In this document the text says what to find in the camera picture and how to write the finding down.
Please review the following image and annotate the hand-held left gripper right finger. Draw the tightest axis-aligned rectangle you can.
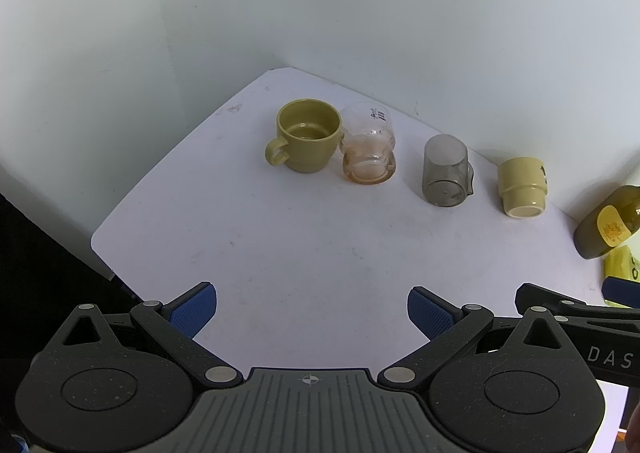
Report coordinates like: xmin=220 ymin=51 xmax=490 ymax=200
xmin=377 ymin=287 xmax=583 ymax=388

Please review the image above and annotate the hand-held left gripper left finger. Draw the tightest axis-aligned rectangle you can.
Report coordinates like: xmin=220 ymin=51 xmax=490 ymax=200
xmin=42 ymin=283 xmax=243 ymax=386

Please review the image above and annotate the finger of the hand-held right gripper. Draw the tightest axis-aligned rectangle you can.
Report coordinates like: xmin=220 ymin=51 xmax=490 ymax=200
xmin=515 ymin=283 xmax=640 ymax=323
xmin=601 ymin=277 xmax=640 ymax=308

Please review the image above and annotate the grey translucent cup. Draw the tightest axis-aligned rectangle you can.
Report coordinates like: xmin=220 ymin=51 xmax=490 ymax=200
xmin=422 ymin=134 xmax=475 ymax=208

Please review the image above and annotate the dark olive cup yellow label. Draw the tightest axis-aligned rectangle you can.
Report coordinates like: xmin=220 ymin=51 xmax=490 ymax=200
xmin=573 ymin=185 xmax=640 ymax=260

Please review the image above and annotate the cream yellow ceramic cup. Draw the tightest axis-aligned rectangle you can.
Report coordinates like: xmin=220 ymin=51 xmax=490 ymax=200
xmin=496 ymin=156 xmax=550 ymax=219

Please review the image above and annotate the clear glass cup orange tint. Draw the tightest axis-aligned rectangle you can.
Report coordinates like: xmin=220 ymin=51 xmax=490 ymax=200
xmin=339 ymin=102 xmax=398 ymax=186

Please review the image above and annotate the olive green mug with handle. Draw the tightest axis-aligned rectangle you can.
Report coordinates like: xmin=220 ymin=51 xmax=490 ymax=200
xmin=264 ymin=98 xmax=344 ymax=174

